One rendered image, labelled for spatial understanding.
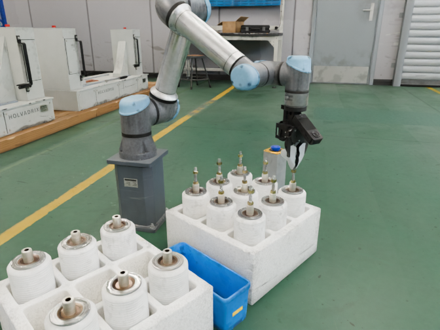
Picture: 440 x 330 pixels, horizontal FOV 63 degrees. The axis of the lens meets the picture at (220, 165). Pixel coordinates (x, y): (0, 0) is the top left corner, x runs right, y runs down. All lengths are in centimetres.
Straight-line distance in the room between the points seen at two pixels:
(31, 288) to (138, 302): 28
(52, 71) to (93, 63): 366
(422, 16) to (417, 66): 68
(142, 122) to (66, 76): 225
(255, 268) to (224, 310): 15
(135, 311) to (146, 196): 70
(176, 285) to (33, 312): 34
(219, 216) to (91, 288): 42
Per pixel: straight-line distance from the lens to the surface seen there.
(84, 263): 101
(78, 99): 358
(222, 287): 114
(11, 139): 288
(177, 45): 140
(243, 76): 106
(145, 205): 147
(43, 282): 99
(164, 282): 88
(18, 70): 319
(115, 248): 105
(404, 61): 619
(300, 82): 115
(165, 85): 145
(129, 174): 145
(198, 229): 117
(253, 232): 108
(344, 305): 121
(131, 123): 140
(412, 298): 132
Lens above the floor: 76
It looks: 20 degrees down
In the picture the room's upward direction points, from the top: straight up
